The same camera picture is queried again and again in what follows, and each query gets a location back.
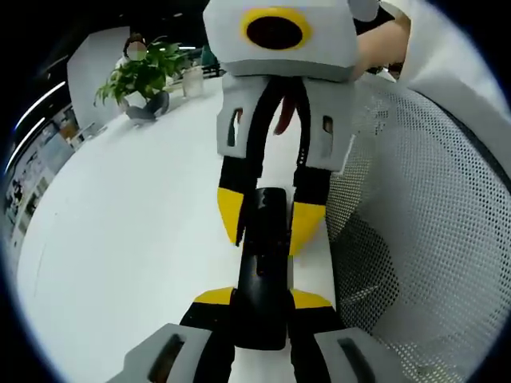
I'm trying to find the white mesh basket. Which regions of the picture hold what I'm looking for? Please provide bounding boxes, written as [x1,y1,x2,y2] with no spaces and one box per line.
[326,73,511,383]

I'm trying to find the white jar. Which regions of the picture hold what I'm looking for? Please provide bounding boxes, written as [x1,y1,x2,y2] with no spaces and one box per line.
[182,65,206,99]

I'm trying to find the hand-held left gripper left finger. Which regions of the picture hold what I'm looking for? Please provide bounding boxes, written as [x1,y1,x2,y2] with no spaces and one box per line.
[119,286,237,383]

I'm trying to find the black remote control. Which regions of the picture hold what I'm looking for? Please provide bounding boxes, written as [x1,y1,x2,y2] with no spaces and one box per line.
[234,186,295,352]

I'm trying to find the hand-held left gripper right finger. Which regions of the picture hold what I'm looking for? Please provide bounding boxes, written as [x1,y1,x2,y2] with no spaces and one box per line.
[287,287,404,383]

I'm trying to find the wall posters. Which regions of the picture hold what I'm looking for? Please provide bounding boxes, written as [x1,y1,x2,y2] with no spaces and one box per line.
[2,106,76,245]

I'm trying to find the ceiling light strip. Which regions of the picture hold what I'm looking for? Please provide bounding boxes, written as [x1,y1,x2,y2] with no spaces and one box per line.
[10,81,68,133]
[2,115,53,173]

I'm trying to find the green potted plant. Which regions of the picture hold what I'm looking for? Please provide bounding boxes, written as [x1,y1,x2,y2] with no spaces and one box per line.
[93,36,189,109]

